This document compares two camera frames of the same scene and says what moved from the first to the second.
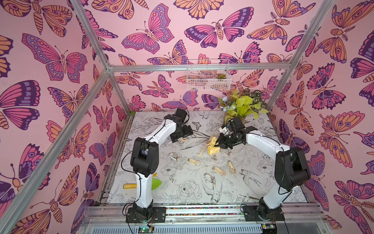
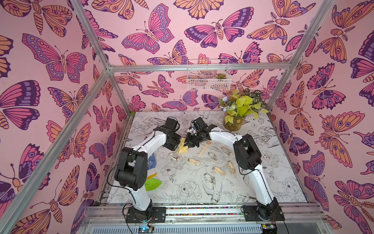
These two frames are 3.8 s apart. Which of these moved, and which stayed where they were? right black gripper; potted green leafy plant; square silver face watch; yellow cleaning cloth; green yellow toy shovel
Moved: yellow cleaning cloth; right black gripper
Stayed: green yellow toy shovel; square silver face watch; potted green leafy plant
